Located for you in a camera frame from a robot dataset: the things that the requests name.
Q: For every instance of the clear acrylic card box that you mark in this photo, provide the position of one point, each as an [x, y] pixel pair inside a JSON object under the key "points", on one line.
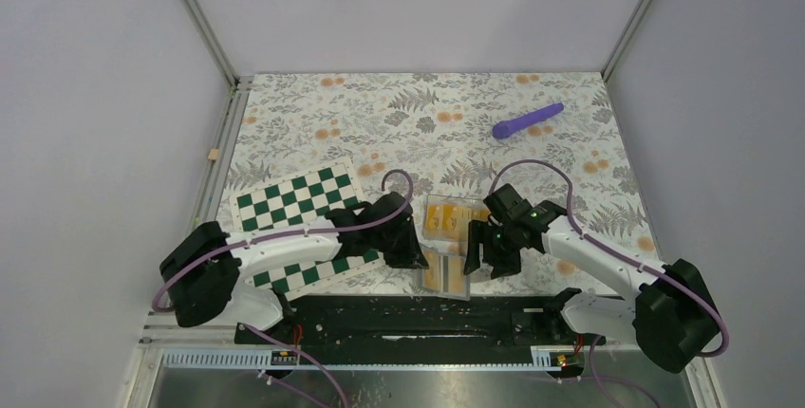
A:
{"points": [[443, 199]]}

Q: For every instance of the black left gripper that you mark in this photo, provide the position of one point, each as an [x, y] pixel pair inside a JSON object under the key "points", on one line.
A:
{"points": [[411, 257]]}

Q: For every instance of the purple cylindrical tool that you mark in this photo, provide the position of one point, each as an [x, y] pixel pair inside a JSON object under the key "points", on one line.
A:
{"points": [[505, 129]]}

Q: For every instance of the floral patterned table mat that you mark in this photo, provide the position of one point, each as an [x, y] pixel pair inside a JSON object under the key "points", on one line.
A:
{"points": [[436, 129]]}

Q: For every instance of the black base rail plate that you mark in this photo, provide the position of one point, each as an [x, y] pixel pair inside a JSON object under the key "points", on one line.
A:
{"points": [[402, 330]]}

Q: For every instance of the green white chessboard mat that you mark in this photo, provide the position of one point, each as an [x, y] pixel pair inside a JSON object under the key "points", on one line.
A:
{"points": [[296, 199]]}

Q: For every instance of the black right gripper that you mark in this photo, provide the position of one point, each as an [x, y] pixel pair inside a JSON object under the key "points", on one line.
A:
{"points": [[479, 231]]}

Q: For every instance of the grey card holder wallet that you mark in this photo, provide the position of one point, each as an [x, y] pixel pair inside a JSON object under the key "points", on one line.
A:
{"points": [[441, 293]]}

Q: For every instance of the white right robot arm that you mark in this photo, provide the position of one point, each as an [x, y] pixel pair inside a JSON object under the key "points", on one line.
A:
{"points": [[664, 309]]}

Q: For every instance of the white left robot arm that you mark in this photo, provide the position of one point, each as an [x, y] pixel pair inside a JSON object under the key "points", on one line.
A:
{"points": [[209, 275]]}

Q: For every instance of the gold VIP card stack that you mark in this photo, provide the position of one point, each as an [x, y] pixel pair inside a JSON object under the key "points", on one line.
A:
{"points": [[450, 221]]}

